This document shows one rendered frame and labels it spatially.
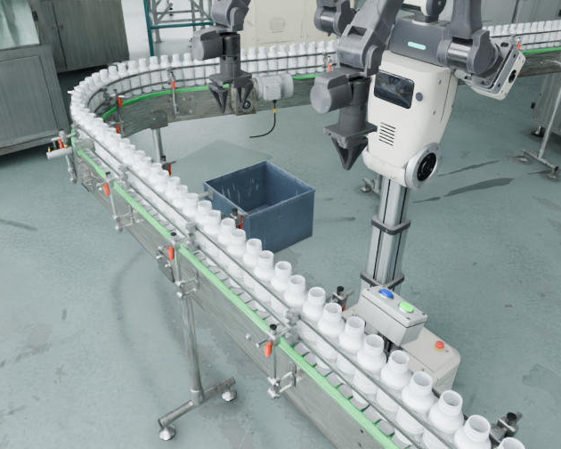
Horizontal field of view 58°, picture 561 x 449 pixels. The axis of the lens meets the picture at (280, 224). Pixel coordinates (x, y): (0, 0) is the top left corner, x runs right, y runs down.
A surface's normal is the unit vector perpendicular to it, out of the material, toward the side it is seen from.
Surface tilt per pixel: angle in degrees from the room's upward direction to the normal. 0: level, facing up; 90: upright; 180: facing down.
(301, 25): 90
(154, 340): 0
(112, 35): 90
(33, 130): 90
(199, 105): 90
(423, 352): 0
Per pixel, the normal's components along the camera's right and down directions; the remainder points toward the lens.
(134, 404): 0.01, -0.83
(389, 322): -0.73, 0.04
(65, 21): 0.63, 0.44
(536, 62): 0.35, 0.52
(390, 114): -0.78, 0.34
